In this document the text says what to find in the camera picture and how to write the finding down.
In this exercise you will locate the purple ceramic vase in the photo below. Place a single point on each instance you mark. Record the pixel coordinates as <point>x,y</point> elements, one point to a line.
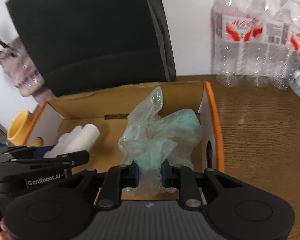
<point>24,75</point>

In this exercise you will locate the orange cardboard box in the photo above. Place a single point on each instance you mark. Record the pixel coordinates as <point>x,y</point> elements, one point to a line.
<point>111,111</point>

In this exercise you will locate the iridescent plastic bag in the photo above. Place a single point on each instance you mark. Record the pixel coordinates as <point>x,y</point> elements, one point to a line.
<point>149,140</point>

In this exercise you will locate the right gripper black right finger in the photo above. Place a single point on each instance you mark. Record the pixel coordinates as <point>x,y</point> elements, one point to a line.
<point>183,179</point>

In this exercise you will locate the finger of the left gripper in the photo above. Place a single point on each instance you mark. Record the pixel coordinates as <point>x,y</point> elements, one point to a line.
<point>31,160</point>
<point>20,149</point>

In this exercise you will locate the water bottle pack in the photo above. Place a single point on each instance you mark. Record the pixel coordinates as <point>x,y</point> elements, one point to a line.
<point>256,40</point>

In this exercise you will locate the operator hand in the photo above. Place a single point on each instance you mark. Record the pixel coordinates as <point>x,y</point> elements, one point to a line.
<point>4,234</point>

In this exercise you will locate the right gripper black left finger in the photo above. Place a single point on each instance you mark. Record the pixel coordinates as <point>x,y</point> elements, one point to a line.
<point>114,181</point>

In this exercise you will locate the yellow mug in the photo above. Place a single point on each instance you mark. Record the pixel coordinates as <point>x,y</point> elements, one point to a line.
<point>19,129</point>

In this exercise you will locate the black chair back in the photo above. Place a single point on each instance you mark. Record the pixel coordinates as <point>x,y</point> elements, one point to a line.
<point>83,45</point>

